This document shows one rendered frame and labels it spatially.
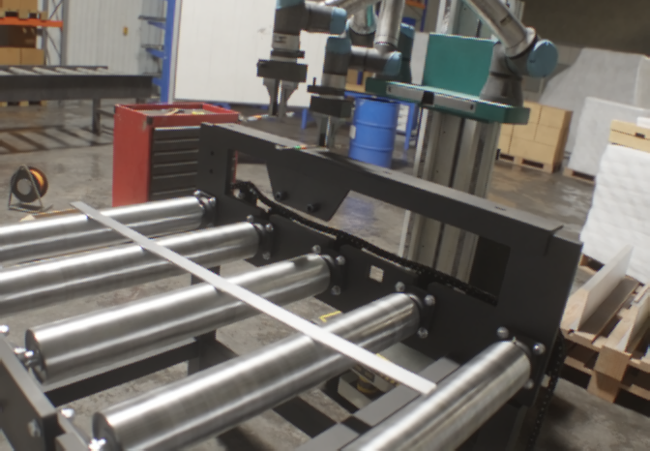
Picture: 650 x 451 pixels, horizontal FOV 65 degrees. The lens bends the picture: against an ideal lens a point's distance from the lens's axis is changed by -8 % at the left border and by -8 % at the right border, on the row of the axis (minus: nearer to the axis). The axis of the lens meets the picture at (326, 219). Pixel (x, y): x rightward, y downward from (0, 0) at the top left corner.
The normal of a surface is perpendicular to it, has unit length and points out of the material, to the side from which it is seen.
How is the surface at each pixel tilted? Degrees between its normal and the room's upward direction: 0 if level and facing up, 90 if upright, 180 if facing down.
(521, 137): 90
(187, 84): 90
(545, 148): 90
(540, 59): 94
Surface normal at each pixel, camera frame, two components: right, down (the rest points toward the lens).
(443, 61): -0.74, 0.11
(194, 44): 0.39, 0.33
